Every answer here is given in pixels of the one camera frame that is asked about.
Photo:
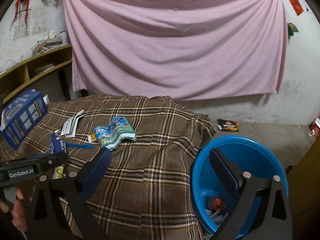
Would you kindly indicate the pink hanging sheet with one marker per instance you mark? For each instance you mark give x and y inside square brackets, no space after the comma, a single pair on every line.
[175,42]

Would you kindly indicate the wooden cabinet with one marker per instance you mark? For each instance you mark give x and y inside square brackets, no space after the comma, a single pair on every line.
[310,170]

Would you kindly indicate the person's left hand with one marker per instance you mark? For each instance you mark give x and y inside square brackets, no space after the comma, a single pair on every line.
[20,210]

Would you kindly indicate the blue plastic stick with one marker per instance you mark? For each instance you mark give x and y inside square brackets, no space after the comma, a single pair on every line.
[80,145]

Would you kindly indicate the green cap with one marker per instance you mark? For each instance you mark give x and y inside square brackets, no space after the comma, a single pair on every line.
[292,28]

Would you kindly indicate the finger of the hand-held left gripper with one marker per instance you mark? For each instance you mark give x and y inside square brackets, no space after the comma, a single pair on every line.
[55,160]
[37,157]

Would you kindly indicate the white leaflet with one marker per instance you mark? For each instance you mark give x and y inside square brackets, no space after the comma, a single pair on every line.
[70,126]

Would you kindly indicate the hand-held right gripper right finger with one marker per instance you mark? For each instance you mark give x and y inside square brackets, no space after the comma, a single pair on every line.
[223,172]

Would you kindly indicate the blue plastic bucket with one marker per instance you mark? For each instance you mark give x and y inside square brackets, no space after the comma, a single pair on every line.
[250,150]

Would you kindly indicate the blue cardboard box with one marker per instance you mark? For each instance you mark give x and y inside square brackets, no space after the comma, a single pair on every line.
[22,120]

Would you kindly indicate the red hanging tassel ornament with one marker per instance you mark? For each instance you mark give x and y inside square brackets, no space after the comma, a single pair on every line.
[23,0]

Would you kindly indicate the red wall poster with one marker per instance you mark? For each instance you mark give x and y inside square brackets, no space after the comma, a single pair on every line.
[293,1]

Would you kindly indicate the wooden shelf unit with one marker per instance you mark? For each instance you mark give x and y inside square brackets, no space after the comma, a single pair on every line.
[15,72]

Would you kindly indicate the colourful blue green snack packet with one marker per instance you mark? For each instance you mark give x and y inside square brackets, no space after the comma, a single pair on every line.
[115,132]

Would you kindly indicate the red snack packet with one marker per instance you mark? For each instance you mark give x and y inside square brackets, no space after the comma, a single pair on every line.
[217,202]

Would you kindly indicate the brown plaid blanket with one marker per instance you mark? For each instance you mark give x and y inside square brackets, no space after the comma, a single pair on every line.
[150,160]

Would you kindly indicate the white paper sheet on wall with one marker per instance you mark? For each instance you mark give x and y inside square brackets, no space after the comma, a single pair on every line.
[37,21]
[21,27]

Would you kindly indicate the red carton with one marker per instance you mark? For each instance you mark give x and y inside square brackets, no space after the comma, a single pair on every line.
[315,127]

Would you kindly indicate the stack of books and papers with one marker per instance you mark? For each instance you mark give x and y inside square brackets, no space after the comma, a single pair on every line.
[47,43]

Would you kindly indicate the dark blue small packet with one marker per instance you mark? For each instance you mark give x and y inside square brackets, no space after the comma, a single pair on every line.
[57,143]

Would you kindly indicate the small yellow item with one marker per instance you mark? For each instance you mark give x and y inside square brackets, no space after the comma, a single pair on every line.
[58,172]

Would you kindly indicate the black snack wrapper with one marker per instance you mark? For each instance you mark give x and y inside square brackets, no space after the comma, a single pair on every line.
[227,125]

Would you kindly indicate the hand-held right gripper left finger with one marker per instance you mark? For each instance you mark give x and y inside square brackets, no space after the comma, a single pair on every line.
[96,172]

